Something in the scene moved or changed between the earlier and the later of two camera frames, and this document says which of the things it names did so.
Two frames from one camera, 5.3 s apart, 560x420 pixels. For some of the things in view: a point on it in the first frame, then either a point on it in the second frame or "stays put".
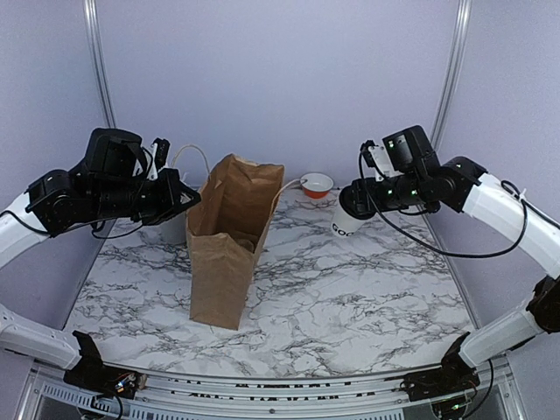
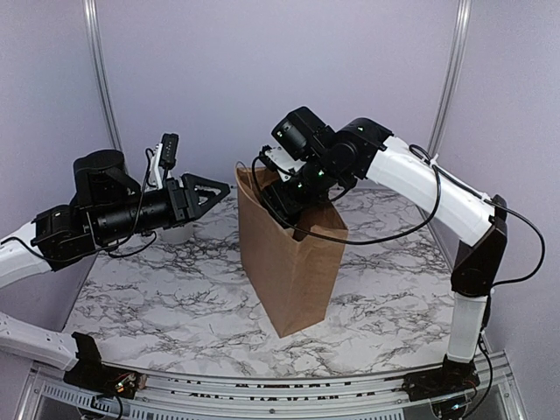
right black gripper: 381,208 to 283,204
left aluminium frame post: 97,57 stays put
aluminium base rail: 45,395 stays put
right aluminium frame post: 457,52 stays put
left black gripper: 172,188 to 184,199
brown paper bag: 224,234 to 295,278
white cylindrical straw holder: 174,230 stays put
